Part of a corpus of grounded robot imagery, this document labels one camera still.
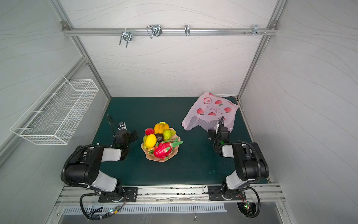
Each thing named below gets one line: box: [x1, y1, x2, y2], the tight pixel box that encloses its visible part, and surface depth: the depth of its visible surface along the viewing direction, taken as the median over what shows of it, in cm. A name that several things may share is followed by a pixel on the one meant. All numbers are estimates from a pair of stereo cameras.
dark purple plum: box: [155, 133, 165, 143], surface depth 88 cm
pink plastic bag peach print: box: [181, 91, 240, 133], surface depth 106 cm
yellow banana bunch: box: [153, 121, 170, 134], surface depth 92 cm
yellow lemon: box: [144, 133, 158, 149], surface depth 83 cm
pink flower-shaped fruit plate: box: [140, 127, 181, 163], surface depth 85 cm
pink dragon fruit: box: [153, 138, 185, 160], surface depth 82 cm
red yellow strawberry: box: [147, 147, 155, 155], surface depth 84 cm
